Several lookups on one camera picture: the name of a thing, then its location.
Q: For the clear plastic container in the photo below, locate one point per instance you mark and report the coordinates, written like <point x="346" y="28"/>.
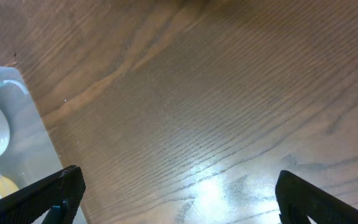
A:
<point x="30" y="155"/>

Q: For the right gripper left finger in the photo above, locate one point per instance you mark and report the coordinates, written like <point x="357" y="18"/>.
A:
<point x="57" y="197"/>

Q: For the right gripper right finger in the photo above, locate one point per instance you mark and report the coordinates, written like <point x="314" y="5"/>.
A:
<point x="301" y="202"/>

